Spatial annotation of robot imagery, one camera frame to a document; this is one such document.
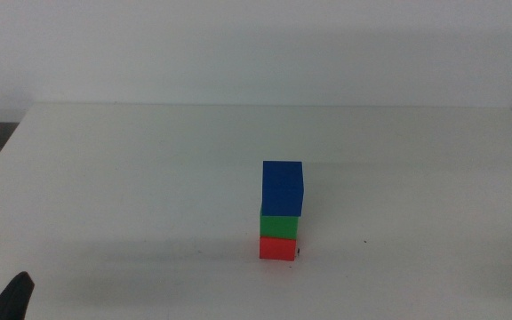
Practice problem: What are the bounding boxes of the green cube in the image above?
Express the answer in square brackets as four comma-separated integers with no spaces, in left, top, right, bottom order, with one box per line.
[259,207,300,241]

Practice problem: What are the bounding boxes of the blue cube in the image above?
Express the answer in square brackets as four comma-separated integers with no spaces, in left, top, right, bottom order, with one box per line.
[261,160,305,218]

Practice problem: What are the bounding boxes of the red cube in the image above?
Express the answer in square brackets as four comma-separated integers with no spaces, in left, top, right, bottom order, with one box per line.
[259,236,298,262]

